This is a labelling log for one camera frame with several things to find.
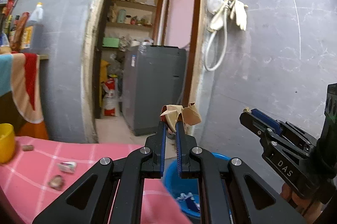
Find brown cork piece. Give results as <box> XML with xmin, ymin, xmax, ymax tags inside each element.
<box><xmin>22</xmin><ymin>145</ymin><xmax>34</xmax><ymax>151</ymax></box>

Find silver foil wrapper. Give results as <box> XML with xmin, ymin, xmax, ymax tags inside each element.
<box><xmin>57</xmin><ymin>162</ymin><xmax>77</xmax><ymax>174</ymax></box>

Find yellow plastic bowl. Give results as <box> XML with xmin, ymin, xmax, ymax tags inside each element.
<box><xmin>0</xmin><ymin>123</ymin><xmax>16</xmax><ymax>163</ymax></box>

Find person's right hand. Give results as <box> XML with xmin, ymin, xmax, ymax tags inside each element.
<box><xmin>281</xmin><ymin>184</ymin><xmax>323</xmax><ymax>223</ymax></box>

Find large oil jug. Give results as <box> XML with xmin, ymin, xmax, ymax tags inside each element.
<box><xmin>21</xmin><ymin>2</ymin><xmax>44</xmax><ymax>52</ymax></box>

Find blue plastic bucket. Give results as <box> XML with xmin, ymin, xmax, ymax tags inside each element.
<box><xmin>162</xmin><ymin>151</ymin><xmax>233</xmax><ymax>221</ymax></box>

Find purple onion peel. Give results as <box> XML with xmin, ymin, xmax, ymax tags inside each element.
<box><xmin>48</xmin><ymin>175</ymin><xmax>64</xmax><ymax>191</ymax></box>

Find pink checked tablecloth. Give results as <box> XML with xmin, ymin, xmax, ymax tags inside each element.
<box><xmin>0</xmin><ymin>137</ymin><xmax>190</xmax><ymax>223</ymax></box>

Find blue white wrapper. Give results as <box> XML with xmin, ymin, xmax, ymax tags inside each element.
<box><xmin>176</xmin><ymin>193</ymin><xmax>200</xmax><ymax>213</ymax></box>

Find white hose loop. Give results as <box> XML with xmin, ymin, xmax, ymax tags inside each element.
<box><xmin>204</xmin><ymin>6</ymin><xmax>229</xmax><ymax>72</ymax></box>

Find green storage box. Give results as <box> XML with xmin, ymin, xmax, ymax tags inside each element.
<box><xmin>102</xmin><ymin>37</ymin><xmax>119</xmax><ymax>48</ymax></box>

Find white rubber gloves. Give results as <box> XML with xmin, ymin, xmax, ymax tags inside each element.
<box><xmin>209</xmin><ymin>0</ymin><xmax>248</xmax><ymax>32</ymax></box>

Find teal orange red cloth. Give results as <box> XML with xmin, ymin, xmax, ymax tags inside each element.
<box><xmin>0</xmin><ymin>52</ymin><xmax>49</xmax><ymax>140</ymax></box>

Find brown paper scrap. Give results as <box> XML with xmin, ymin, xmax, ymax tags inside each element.
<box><xmin>160</xmin><ymin>103</ymin><xmax>202</xmax><ymax>133</ymax></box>

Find grey washing machine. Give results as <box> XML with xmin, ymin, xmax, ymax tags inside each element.
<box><xmin>122</xmin><ymin>45</ymin><xmax>187</xmax><ymax>136</ymax></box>

